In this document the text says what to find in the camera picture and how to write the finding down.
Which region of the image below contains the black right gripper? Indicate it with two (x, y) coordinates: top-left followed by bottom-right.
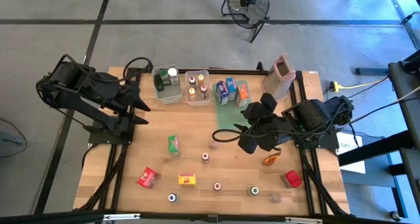
(232, 92), (278, 154)

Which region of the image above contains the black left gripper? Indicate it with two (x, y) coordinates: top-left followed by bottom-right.
(111, 81), (152, 135)

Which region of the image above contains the orange Mini Wheats cereal box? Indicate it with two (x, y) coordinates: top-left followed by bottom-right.
(236, 83), (250, 109)

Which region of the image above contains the light blue cereal box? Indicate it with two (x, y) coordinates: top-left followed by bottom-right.
(225, 77), (238, 102)

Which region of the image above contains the dark blue cereal box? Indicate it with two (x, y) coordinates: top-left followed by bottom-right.
(215, 81), (230, 106)

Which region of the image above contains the green-labelled glass spice jar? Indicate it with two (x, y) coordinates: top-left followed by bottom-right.
(159, 68), (170, 86)

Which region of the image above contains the orange black snack packet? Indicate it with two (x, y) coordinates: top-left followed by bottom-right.
(262, 150), (282, 167)

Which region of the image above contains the green Apple Jacks cereal box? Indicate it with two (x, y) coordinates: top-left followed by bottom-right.
(167, 134), (181, 158)

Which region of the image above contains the red-lidded brown container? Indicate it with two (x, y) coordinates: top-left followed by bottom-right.
(280, 169), (303, 189)

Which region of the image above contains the black spice container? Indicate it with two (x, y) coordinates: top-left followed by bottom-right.
(154, 74), (165, 92)

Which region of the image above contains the translucent white plastic bin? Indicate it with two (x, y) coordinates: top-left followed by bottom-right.
(151, 64), (183, 105)
(184, 70), (211, 106)

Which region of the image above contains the white-lidded spice jar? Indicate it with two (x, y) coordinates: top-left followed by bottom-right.
(167, 67), (180, 86)

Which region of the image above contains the red cereal box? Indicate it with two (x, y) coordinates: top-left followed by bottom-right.
(136, 166), (161, 189)

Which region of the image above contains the yellow Corn Pops cereal box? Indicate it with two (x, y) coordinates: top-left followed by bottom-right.
(178, 173), (198, 187)

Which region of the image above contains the white paper sheet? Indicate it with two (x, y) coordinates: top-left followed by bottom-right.
(336, 131), (366, 175)

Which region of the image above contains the black floor fan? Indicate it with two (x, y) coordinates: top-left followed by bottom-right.
(220, 0), (271, 43)

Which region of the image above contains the grey metal floor bar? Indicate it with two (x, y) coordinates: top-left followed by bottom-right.
(355, 67), (390, 76)

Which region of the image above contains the dark side table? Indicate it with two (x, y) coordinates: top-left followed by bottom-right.
(337, 49), (420, 218)

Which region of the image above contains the steel box grater pink handle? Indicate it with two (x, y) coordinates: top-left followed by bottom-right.
(261, 53), (297, 102)

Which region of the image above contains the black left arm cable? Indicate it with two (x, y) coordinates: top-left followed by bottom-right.
(123, 56), (154, 85)

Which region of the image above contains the yellow extension cord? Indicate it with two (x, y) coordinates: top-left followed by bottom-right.
(329, 75), (391, 93)

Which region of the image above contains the silver metal bracket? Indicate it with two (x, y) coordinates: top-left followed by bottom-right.
(103, 213), (141, 221)
(284, 216), (323, 223)

